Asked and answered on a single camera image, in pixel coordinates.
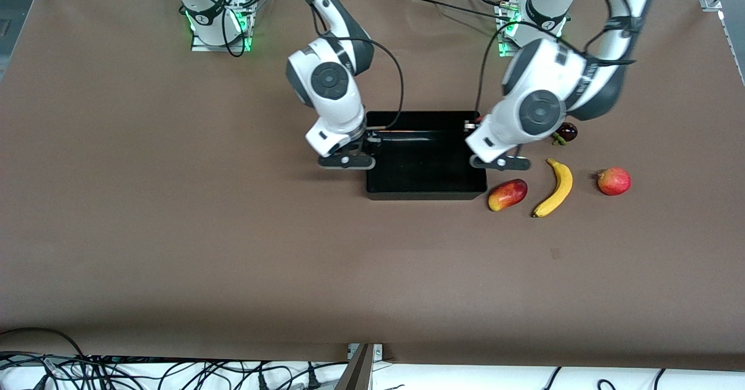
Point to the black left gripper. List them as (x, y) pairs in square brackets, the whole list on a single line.
[(471, 130)]

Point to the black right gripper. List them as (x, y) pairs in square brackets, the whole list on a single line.
[(372, 141)]

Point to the black plastic box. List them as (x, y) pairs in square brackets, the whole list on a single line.
[(425, 169)]

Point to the yellow banana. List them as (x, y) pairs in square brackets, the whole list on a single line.
[(561, 183)]

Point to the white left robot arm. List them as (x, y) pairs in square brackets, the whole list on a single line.
[(541, 110)]

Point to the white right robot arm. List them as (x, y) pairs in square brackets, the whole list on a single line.
[(329, 81)]

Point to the red apple far right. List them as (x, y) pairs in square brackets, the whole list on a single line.
[(614, 181)]

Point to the red yellow mango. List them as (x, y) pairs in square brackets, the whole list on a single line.
[(507, 195)]

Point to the dark purple mangosteen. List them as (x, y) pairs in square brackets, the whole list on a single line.
[(566, 133)]

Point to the brown table cover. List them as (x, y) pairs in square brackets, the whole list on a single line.
[(372, 291)]

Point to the grey metal pole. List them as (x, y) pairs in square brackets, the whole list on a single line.
[(356, 372)]

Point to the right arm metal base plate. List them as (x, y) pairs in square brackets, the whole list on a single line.
[(201, 48)]

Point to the silver table bracket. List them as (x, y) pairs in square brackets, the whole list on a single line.
[(378, 352)]

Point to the aluminium corner rail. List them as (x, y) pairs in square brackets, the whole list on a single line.
[(713, 0)]

